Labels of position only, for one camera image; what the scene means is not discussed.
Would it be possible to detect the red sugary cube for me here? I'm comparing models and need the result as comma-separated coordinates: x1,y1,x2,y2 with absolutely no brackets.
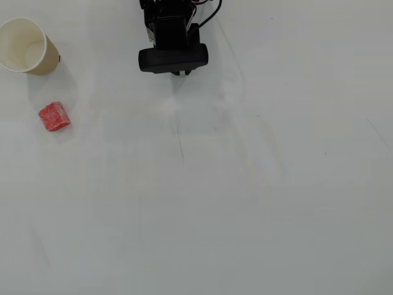
38,100,72,133

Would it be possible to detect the white paper cup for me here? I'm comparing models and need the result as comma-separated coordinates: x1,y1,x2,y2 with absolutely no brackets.
0,17,61,77

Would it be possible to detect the black wrist webcam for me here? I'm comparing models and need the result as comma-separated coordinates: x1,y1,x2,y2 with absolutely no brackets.
138,44,210,75

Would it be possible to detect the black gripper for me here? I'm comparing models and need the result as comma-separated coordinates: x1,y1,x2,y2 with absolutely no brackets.
152,15,193,77

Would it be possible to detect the black cable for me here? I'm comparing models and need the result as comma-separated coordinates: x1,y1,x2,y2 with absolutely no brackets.
192,0,224,34

